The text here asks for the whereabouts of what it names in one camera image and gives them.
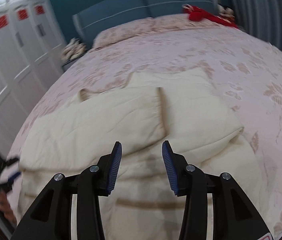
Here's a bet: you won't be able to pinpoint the stack of folded beige clothes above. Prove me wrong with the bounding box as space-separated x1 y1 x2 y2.
61 38 87 62

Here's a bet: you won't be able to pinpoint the dark bedside table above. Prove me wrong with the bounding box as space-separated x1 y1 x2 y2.
62 59 79 73

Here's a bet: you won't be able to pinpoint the pink floral bed cover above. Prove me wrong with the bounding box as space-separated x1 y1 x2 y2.
9 15 282 239

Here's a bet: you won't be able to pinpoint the white wardrobe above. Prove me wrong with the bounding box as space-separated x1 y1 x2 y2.
0 0 65 155

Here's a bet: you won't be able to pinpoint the pink floral pillow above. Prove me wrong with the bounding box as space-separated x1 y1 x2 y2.
152 14 219 31
92 17 155 50

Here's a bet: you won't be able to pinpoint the plush toys on nightstand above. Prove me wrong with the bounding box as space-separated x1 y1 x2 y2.
218 4 235 21

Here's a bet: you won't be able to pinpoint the red garment on bed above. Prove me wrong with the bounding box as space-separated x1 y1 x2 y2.
182 4 238 29

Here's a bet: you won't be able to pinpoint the blue upholstered headboard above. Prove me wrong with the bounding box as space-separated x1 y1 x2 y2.
73 0 218 48

